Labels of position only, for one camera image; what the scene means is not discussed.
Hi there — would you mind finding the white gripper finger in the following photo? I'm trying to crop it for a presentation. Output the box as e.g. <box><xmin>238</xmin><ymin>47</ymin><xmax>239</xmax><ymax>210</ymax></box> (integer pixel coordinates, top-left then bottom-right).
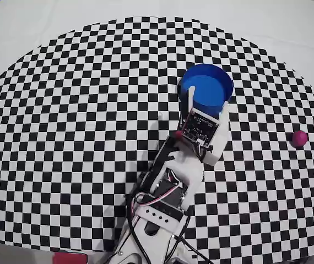
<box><xmin>219</xmin><ymin>101</ymin><xmax>230</xmax><ymax>124</ymax></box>

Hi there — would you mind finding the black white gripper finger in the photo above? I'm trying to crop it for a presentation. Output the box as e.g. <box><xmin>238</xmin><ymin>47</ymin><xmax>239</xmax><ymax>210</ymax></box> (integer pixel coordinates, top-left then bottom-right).
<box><xmin>186</xmin><ymin>86</ymin><xmax>196</xmax><ymax>116</ymax></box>

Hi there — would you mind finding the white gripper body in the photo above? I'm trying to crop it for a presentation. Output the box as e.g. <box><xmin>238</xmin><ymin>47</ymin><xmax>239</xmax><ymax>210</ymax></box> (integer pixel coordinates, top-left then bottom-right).
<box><xmin>173</xmin><ymin>120</ymin><xmax>230</xmax><ymax>166</ymax></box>

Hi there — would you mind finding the pink faceted ball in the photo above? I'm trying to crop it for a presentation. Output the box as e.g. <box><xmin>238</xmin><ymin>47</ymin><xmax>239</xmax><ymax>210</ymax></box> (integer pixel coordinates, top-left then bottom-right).
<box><xmin>291</xmin><ymin>130</ymin><xmax>308</xmax><ymax>147</ymax></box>

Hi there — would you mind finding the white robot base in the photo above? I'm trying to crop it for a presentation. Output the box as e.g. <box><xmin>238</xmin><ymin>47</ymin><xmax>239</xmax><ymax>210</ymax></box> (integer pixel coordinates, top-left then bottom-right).
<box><xmin>110</xmin><ymin>219</ymin><xmax>174</xmax><ymax>264</ymax></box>

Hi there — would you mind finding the blue round box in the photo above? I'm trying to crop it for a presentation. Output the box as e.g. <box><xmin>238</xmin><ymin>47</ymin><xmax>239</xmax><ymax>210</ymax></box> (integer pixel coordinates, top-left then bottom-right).
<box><xmin>177</xmin><ymin>63</ymin><xmax>234</xmax><ymax>118</ymax></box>

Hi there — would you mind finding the black white checkered mat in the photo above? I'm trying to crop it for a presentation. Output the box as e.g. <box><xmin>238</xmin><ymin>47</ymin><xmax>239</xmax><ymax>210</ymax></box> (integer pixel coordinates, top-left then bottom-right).
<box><xmin>0</xmin><ymin>0</ymin><xmax>314</xmax><ymax>256</ymax></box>

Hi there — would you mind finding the red flat case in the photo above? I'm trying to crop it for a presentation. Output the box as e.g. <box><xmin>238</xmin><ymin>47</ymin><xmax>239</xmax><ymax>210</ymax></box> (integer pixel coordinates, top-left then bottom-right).
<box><xmin>52</xmin><ymin>251</ymin><xmax>88</xmax><ymax>264</ymax></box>

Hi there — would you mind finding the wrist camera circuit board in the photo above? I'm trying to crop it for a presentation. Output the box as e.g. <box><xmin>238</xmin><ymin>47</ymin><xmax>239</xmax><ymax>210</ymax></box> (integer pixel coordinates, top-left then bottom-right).
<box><xmin>179</xmin><ymin>107</ymin><xmax>220</xmax><ymax>146</ymax></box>

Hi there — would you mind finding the black cable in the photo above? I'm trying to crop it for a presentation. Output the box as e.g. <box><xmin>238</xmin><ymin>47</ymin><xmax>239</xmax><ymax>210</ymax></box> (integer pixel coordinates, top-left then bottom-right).
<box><xmin>126</xmin><ymin>192</ymin><xmax>213</xmax><ymax>264</ymax></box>

